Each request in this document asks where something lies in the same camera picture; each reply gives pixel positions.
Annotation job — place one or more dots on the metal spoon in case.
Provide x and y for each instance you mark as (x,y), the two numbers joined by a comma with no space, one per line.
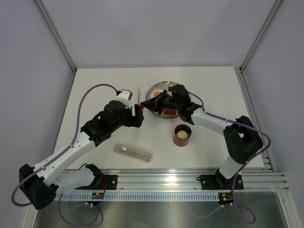
(133,153)

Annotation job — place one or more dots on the silver tin lid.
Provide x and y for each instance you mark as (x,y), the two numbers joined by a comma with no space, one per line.
(141,109)

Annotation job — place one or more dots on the beige steamed bun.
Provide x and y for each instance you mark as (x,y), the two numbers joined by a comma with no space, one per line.
(182,134)

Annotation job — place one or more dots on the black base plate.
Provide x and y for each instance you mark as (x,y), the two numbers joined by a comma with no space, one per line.
(108,182)
(214,182)

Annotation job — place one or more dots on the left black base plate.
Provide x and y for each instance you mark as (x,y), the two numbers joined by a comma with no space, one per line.
(108,182)

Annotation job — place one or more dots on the white slotted cable duct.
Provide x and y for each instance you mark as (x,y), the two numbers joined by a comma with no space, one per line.
(140,196)

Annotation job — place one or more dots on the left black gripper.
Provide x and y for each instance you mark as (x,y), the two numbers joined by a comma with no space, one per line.
(134,121)

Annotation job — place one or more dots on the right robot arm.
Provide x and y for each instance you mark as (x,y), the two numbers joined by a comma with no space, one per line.
(242,139)

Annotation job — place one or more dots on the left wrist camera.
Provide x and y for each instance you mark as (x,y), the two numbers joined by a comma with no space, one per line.
(124,96)

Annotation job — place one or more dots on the toy fried egg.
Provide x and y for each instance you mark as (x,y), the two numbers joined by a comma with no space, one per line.
(155,93)

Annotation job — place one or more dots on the right aluminium frame post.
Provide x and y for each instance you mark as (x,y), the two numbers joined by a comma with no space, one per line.
(258,39)

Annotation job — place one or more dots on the red sausage bottom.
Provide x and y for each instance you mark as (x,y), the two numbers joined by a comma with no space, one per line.
(169,112)

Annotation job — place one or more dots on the aluminium frame post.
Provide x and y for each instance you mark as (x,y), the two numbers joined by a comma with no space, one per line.
(55,34)
(258,39)

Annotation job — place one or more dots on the aluminium mounting rail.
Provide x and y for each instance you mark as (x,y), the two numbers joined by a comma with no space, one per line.
(185,180)

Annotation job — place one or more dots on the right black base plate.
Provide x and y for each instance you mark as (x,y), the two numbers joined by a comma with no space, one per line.
(214,182)

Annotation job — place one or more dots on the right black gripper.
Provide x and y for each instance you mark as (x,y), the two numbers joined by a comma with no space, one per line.
(156,104)

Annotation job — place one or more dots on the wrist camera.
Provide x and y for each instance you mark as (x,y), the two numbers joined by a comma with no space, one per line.
(180,96)
(124,96)

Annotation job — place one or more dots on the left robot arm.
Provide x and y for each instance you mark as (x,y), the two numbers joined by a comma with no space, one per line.
(44,181)

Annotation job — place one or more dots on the left aluminium frame post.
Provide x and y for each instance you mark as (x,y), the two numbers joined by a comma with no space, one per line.
(55,34)

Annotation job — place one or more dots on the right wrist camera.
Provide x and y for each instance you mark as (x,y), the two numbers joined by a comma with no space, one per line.
(180,96)

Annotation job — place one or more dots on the red tin can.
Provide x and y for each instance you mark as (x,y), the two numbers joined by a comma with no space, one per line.
(180,142)

